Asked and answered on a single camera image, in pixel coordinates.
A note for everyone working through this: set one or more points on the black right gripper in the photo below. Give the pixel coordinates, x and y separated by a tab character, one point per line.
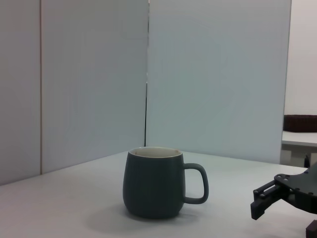
303	188

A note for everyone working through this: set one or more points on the grey ceramic cup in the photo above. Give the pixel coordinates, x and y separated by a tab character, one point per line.
151	183

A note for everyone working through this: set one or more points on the white desk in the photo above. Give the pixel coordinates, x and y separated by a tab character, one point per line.
299	138

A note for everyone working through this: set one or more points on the dark woven basket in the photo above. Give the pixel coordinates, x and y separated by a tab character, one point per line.
301	124

